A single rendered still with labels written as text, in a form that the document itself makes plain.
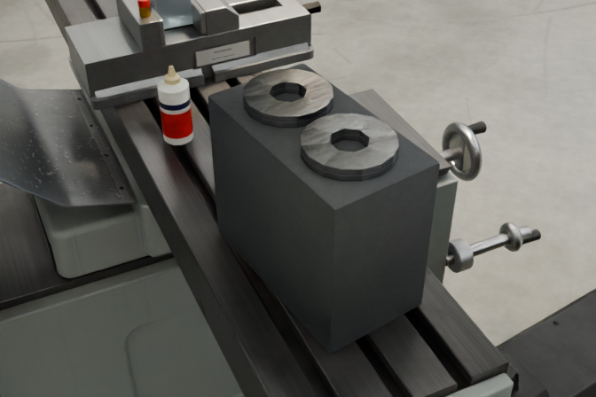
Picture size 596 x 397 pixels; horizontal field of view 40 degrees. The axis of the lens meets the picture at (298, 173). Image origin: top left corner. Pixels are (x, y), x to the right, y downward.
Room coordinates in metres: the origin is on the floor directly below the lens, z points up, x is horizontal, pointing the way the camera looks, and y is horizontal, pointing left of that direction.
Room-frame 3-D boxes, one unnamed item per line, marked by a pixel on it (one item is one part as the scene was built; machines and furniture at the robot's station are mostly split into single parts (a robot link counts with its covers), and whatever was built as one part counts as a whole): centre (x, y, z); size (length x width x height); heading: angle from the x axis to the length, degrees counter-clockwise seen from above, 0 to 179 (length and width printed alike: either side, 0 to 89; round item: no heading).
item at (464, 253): (1.15, -0.37, 0.51); 0.22 x 0.06 x 0.06; 115
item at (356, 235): (0.65, -0.02, 1.03); 0.22 x 0.12 x 0.20; 34
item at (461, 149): (1.26, -0.28, 0.63); 0.16 x 0.12 x 0.12; 115
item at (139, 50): (1.10, 0.16, 0.98); 0.35 x 0.15 x 0.11; 116
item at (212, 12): (1.11, 0.14, 1.02); 0.12 x 0.06 x 0.04; 26
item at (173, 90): (0.90, 0.16, 0.98); 0.04 x 0.04 x 0.11
